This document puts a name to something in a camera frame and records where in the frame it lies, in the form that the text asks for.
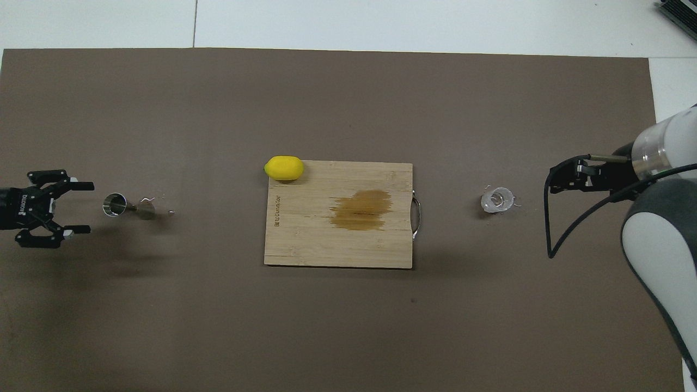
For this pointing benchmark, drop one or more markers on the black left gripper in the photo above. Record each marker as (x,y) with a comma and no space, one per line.
(22,209)

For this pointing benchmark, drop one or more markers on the wooden cutting board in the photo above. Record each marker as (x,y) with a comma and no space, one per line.
(310,239)

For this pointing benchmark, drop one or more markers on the brown table mat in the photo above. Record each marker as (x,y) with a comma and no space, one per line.
(163,305)

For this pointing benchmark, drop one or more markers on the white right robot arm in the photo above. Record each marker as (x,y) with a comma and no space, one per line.
(659,239)

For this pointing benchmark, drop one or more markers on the steel double jigger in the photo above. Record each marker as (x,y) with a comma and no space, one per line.
(144,209)

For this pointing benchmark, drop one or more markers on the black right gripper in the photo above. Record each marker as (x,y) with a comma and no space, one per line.
(612,175)

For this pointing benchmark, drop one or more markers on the yellow lemon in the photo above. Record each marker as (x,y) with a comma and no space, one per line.
(283,167)

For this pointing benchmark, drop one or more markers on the grey ribbed metal device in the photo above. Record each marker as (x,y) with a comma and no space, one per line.
(680,13)

